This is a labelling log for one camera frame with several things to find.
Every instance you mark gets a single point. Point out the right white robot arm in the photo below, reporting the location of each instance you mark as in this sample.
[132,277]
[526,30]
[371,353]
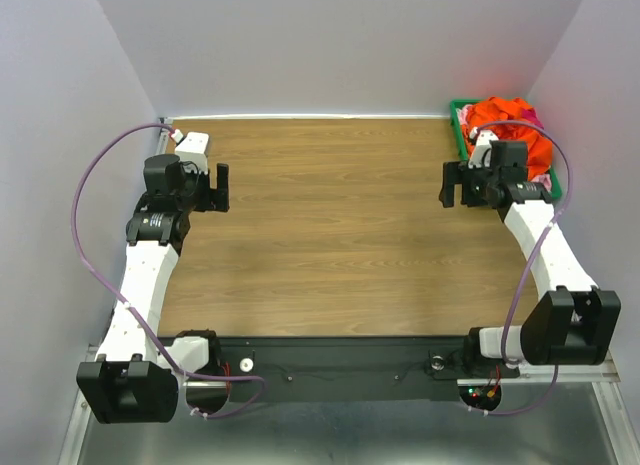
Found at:
[574,320]

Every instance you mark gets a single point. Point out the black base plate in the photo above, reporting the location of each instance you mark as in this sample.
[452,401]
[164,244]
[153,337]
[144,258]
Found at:
[341,369]

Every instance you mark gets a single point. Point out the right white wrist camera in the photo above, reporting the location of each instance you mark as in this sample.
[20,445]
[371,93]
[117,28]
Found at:
[481,155]

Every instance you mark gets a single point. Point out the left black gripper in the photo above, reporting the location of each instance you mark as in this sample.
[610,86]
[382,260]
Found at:
[214,199]

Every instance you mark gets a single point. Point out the light pink t shirt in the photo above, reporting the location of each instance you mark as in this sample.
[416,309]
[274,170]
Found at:
[465,116]

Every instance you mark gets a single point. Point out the magenta t shirt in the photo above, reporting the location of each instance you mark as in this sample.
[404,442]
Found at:
[530,115]

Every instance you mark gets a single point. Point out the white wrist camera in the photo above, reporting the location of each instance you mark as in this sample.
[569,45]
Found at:
[195,148]
[481,155]

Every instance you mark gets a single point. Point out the green plastic bin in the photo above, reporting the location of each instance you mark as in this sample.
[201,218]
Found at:
[462,143]

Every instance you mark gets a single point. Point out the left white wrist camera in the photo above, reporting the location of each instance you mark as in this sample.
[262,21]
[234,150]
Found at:
[195,148]

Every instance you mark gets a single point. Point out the aluminium rail frame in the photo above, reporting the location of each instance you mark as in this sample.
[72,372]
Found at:
[326,195]

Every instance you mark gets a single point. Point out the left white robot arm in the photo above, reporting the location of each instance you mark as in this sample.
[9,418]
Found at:
[130,380]

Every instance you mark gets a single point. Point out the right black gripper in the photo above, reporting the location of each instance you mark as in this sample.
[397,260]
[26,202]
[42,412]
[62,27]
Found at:
[454,172]

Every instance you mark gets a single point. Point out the orange t shirt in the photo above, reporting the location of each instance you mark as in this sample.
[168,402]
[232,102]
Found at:
[540,149]

